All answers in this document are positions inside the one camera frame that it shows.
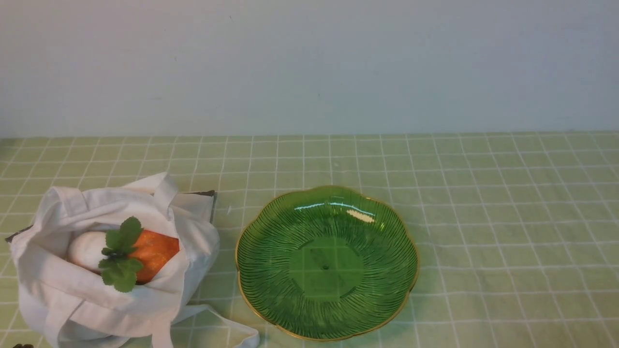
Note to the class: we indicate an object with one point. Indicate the white cloth tote bag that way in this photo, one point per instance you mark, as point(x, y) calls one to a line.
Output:
point(73, 308)

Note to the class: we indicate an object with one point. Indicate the orange carrot with green leaves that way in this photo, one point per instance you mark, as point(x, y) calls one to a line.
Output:
point(134, 255)

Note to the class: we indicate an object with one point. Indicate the green checkered tablecloth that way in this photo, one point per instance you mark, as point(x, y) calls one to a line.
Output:
point(517, 233)

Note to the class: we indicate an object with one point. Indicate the white round vegetable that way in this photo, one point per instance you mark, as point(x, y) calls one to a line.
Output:
point(86, 251)

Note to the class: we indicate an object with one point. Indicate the green glass plate gold rim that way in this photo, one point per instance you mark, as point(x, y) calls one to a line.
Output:
point(326, 264)

